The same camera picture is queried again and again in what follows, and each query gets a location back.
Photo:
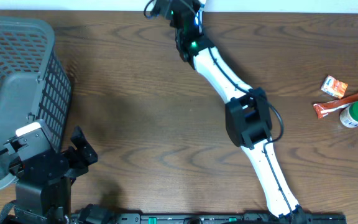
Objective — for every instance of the green lid white jar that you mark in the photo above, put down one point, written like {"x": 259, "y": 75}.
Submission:
{"x": 349, "y": 116}

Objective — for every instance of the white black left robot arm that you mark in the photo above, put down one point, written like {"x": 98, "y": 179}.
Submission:
{"x": 39, "y": 203}

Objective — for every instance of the white blue Panadol box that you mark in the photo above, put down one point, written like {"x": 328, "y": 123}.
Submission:
{"x": 199, "y": 16}

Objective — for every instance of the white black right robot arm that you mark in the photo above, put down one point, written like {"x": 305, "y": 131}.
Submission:
{"x": 247, "y": 110}

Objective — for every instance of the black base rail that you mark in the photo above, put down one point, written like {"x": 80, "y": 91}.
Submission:
{"x": 95, "y": 214}

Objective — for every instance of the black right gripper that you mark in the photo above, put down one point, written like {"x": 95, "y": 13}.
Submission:
{"x": 194, "y": 5}

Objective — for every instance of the grey plastic basket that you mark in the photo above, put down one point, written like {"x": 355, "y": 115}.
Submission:
{"x": 33, "y": 84}

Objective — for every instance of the orange small box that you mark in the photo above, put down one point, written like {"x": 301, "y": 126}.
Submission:
{"x": 334, "y": 87}

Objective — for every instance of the orange Top chocolate bar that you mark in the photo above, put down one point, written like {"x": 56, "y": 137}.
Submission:
{"x": 323, "y": 109}

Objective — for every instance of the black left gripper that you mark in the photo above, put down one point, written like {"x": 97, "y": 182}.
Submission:
{"x": 80, "y": 161}

